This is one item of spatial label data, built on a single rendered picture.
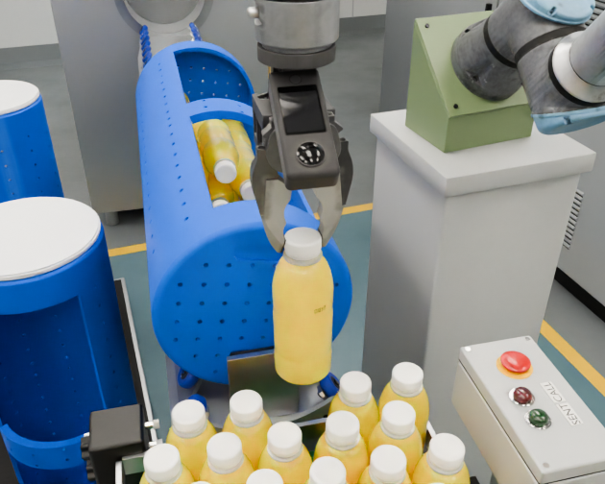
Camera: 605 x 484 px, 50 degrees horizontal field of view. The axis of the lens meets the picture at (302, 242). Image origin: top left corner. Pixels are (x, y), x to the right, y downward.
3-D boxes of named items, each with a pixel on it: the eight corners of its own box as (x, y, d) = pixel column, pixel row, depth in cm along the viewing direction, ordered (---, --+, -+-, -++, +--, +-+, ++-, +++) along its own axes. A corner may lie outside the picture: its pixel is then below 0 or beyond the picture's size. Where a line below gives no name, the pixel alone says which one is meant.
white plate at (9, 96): (60, 86, 185) (60, 90, 186) (-17, 75, 194) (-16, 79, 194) (-13, 121, 164) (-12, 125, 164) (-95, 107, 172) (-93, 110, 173)
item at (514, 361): (520, 353, 82) (521, 347, 82) (535, 374, 79) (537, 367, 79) (494, 358, 82) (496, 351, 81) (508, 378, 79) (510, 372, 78)
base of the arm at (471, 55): (515, 31, 126) (546, 0, 117) (528, 102, 122) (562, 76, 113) (446, 25, 122) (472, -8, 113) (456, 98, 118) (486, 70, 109)
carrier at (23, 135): (110, 326, 234) (46, 308, 242) (62, 90, 186) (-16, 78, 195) (59, 378, 211) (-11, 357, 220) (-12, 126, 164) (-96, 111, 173)
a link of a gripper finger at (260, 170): (288, 208, 67) (302, 130, 62) (292, 217, 65) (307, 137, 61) (243, 207, 65) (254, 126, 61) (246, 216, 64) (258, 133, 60)
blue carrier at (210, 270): (243, 153, 174) (257, 46, 159) (333, 383, 102) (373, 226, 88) (133, 146, 165) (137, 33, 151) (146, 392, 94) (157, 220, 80)
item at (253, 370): (295, 400, 99) (295, 338, 92) (299, 412, 97) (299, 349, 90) (229, 412, 97) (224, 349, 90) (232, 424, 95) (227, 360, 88)
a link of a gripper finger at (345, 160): (353, 195, 67) (342, 117, 62) (358, 202, 66) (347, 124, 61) (310, 207, 67) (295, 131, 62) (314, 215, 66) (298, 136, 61)
